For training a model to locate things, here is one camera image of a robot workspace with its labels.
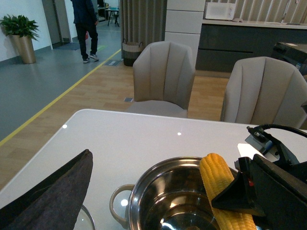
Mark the woven basket with handles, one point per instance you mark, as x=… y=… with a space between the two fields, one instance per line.
x=131 y=51

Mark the glass pot lid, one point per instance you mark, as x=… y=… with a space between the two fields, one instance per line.
x=85 y=220

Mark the dark kitchen counter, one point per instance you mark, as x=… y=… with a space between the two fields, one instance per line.
x=222 y=45

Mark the beige chair left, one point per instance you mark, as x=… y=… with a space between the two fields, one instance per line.
x=163 y=77

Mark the white microwave oven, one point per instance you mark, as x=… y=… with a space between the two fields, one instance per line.
x=219 y=11

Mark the beige chair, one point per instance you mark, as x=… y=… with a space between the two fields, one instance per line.
x=163 y=77
x=264 y=90

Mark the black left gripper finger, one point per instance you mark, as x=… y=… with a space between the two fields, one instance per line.
x=54 y=203

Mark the white electric cooking pot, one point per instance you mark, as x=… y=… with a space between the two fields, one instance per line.
x=168 y=196

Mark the potted green plant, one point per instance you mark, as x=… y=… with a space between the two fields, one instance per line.
x=22 y=31

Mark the yellow corn cob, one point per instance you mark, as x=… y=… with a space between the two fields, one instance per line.
x=216 y=177

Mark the walking person in dark clothes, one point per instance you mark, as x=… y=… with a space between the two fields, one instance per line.
x=85 y=21

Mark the white pillar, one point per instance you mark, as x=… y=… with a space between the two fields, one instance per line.
x=183 y=23

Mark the other arm gripper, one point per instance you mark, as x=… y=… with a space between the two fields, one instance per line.
x=277 y=190

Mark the distant table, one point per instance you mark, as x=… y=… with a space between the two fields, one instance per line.
x=113 y=13

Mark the beige chair right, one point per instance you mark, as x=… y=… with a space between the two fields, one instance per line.
x=264 y=90

